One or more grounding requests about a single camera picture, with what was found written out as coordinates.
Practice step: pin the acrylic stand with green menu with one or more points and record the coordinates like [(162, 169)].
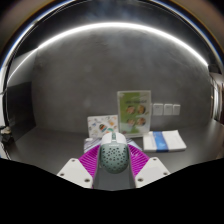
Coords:
[(134, 111)]

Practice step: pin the white book with blue band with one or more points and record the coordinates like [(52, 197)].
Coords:
[(163, 140)]

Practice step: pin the grey striped cover book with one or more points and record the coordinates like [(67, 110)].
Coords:
[(91, 144)]

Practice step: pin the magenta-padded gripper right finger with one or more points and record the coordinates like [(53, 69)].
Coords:
[(151, 170)]

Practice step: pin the white card with stickers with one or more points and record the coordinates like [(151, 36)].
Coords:
[(100, 125)]

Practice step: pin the white wall socket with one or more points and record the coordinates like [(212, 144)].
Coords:
[(157, 109), (167, 109), (176, 109)]

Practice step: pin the mint green white computer mouse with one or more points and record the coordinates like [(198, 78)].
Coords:
[(114, 155)]

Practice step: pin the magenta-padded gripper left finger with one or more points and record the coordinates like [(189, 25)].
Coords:
[(76, 171)]

